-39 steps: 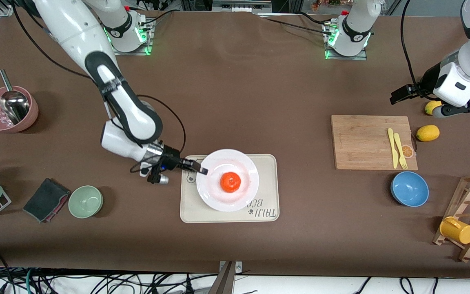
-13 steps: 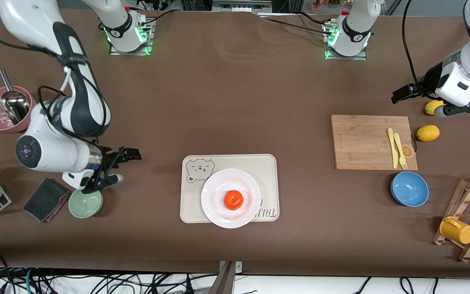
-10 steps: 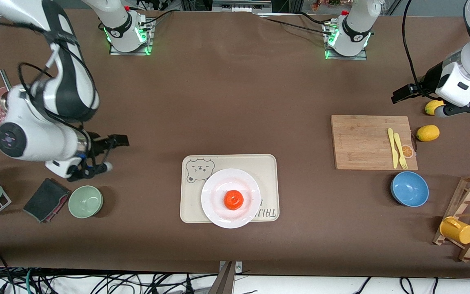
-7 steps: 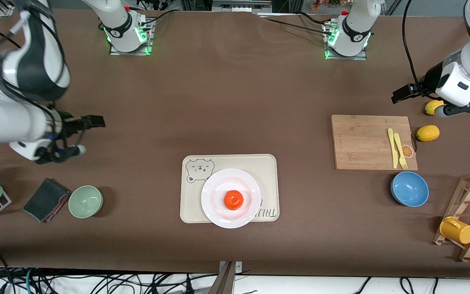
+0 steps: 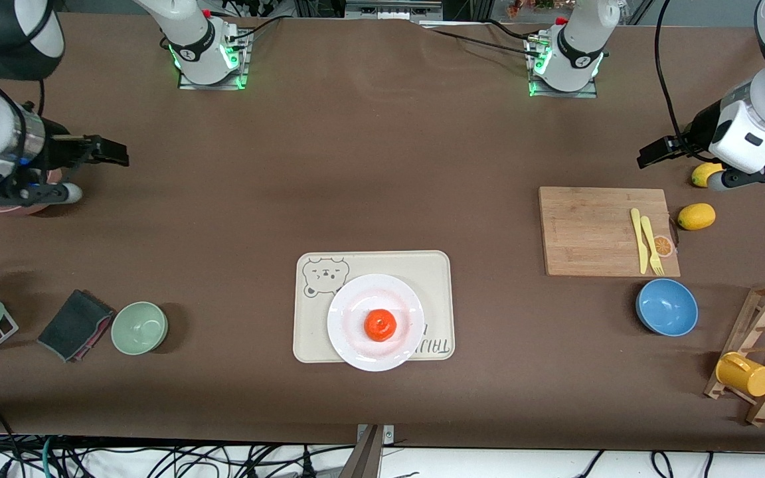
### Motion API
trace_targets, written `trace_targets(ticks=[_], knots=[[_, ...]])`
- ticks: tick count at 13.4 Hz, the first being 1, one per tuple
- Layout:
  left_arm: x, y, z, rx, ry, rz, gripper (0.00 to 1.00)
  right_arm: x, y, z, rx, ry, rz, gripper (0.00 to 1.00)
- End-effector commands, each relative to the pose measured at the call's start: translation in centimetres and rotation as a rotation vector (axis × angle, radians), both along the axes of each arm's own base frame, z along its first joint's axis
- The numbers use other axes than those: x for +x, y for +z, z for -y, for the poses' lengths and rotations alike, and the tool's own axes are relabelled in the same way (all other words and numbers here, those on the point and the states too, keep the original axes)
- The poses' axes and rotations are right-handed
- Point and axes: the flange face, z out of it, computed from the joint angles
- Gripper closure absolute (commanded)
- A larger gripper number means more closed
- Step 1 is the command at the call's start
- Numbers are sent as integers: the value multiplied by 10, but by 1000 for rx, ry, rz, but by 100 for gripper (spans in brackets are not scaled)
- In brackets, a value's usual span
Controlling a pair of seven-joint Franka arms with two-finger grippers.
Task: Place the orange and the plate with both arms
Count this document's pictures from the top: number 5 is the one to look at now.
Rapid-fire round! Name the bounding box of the white round plate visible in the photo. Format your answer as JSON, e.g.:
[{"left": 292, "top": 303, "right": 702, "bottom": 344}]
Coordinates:
[{"left": 327, "top": 274, "right": 425, "bottom": 372}]

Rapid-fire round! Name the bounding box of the orange mandarin fruit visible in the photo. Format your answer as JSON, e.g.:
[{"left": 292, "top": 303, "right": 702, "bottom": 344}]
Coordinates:
[{"left": 364, "top": 309, "right": 398, "bottom": 343}]

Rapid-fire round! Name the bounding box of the pink plate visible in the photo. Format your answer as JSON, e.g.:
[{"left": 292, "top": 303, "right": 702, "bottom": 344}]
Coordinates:
[{"left": 0, "top": 166, "right": 64, "bottom": 217}]

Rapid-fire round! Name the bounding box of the yellow lemon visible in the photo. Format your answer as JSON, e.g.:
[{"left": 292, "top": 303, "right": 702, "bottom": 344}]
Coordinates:
[
  {"left": 691, "top": 162, "right": 726, "bottom": 189},
  {"left": 677, "top": 203, "right": 717, "bottom": 231}
]

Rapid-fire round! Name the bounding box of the yellow plastic fork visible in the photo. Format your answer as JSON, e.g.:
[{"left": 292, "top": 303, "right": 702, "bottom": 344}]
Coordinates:
[{"left": 641, "top": 215, "right": 665, "bottom": 276}]

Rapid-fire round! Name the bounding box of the yellow plastic knife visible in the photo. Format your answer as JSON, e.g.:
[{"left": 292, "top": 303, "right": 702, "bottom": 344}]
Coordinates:
[{"left": 630, "top": 208, "right": 649, "bottom": 275}]

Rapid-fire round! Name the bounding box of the wooden cutting board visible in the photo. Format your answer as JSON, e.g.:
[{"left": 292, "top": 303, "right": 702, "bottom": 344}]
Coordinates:
[{"left": 539, "top": 187, "right": 681, "bottom": 278}]

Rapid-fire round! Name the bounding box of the blue bowl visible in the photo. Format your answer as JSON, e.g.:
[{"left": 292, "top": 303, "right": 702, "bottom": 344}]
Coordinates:
[{"left": 636, "top": 278, "right": 699, "bottom": 337}]

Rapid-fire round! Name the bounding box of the dark grey folded cloth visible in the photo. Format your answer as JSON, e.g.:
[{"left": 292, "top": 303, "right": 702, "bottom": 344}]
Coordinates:
[{"left": 37, "top": 289, "right": 114, "bottom": 361}]

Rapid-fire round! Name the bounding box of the pale green bowl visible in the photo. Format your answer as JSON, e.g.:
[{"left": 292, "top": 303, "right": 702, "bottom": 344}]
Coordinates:
[{"left": 111, "top": 301, "right": 169, "bottom": 356}]

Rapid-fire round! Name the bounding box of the pink folded cloth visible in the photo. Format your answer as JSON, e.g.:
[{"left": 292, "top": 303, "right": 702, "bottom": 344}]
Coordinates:
[{"left": 70, "top": 313, "right": 116, "bottom": 363}]

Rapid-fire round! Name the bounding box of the yellow mug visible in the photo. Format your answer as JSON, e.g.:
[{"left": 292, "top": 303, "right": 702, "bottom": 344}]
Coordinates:
[{"left": 715, "top": 352, "right": 765, "bottom": 398}]

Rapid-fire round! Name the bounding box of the beige bear print tray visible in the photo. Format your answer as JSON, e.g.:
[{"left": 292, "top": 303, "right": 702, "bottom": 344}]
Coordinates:
[{"left": 293, "top": 250, "right": 455, "bottom": 364}]

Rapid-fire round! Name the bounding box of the dark metal pole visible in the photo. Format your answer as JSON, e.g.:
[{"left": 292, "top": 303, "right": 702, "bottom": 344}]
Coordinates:
[{"left": 337, "top": 425, "right": 384, "bottom": 478}]

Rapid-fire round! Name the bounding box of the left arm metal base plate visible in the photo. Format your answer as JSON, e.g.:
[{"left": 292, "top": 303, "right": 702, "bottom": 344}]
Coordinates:
[{"left": 527, "top": 33, "right": 599, "bottom": 99}]

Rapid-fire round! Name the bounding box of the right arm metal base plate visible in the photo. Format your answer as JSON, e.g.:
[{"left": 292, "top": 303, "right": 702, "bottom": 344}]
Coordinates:
[{"left": 177, "top": 30, "right": 250, "bottom": 90}]

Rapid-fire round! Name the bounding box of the right arm base black cable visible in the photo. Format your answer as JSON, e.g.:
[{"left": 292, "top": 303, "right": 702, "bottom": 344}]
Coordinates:
[{"left": 223, "top": 15, "right": 285, "bottom": 42}]

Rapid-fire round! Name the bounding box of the arm base black cable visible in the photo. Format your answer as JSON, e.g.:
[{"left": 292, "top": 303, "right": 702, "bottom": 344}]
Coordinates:
[
  {"left": 422, "top": 27, "right": 543, "bottom": 55},
  {"left": 223, "top": 15, "right": 285, "bottom": 42}
]

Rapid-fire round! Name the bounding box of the left arm base black cable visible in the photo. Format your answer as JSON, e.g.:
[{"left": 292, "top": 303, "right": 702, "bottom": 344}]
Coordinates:
[{"left": 422, "top": 27, "right": 543, "bottom": 55}]

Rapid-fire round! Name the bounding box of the aluminium frame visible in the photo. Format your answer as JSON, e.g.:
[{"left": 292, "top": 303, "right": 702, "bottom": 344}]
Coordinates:
[{"left": 346, "top": 0, "right": 443, "bottom": 21}]

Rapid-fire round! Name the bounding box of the silver metal bracket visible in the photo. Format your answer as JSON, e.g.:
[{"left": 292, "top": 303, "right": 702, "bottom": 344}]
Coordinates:
[{"left": 356, "top": 425, "right": 395, "bottom": 447}]

